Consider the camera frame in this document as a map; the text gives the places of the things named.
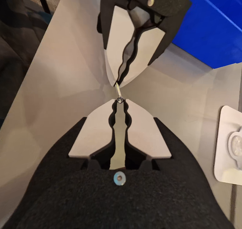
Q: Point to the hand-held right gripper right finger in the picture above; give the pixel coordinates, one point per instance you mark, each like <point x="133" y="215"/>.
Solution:
<point x="147" y="136"/>

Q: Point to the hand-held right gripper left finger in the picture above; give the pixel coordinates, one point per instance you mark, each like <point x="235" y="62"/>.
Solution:
<point x="90" y="134"/>

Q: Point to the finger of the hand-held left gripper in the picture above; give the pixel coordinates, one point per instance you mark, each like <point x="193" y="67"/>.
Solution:
<point x="117" y="34"/>
<point x="149" y="46"/>

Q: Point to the small silver hex nut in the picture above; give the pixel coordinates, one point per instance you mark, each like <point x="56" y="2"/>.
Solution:
<point x="120" y="100"/>

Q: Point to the blue plastic bin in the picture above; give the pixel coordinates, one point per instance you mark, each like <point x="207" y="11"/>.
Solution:
<point x="211" y="34"/>

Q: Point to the thin long silver bolt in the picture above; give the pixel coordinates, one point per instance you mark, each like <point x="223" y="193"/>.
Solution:
<point x="118" y="90"/>

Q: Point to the grey desk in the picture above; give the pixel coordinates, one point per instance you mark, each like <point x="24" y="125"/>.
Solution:
<point x="66" y="81"/>

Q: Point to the person's blue jeans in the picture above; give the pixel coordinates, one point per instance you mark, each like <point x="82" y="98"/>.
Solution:
<point x="40" y="17"/>

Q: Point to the white document stand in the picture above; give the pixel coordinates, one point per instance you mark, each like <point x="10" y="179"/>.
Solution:
<point x="225" y="157"/>

